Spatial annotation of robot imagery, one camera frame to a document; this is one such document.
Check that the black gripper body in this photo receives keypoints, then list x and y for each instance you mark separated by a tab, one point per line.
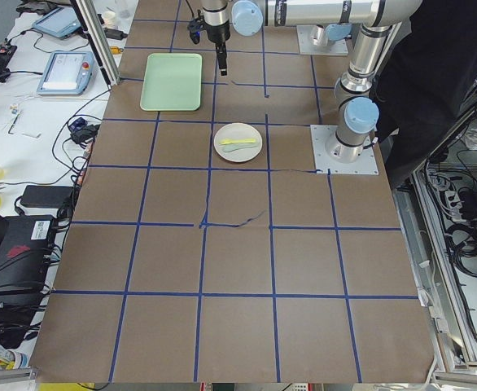
216	33

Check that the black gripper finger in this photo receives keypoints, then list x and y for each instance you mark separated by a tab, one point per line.
220	51
224	67

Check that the white round plate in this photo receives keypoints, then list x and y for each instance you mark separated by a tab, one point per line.
238	131

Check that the yellow plastic fork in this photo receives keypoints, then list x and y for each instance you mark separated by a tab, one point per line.
230	141

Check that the pale green plastic spoon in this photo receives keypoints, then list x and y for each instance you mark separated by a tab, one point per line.
228	148

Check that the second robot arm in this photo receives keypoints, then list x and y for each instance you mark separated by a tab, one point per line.
327	34

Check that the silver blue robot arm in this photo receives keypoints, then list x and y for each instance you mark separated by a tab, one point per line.
358	114

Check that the mint green tray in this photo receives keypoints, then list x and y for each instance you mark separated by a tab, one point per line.
172	82

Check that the far teach pendant tablet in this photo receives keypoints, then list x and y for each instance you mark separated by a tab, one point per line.
60	23

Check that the teach pendant tablet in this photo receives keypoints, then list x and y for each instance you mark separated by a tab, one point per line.
66	73
60	23

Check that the near teach pendant tablet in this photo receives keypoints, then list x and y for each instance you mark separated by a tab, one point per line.
66	73

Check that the person in black clothes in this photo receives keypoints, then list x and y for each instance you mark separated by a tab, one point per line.
424	83

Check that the black power adapter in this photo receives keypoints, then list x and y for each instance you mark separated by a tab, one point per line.
45	197

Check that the black computer box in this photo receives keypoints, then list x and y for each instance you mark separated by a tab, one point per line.
27	244

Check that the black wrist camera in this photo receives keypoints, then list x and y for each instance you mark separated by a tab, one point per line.
196	27

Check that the aluminium frame post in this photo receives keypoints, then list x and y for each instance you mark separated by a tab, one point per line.
93	29

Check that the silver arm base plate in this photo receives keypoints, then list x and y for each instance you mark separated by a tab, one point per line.
332	157

